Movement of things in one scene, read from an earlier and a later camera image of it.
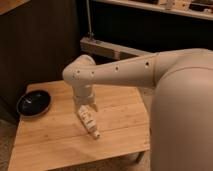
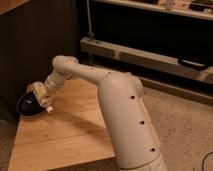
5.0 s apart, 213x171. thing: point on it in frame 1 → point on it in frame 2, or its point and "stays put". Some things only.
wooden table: x=55 y=141 stays put
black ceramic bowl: x=34 y=103 stays put
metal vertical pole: x=90 y=33 stays put
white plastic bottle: x=88 y=118 → x=50 y=109
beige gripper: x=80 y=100 → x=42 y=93
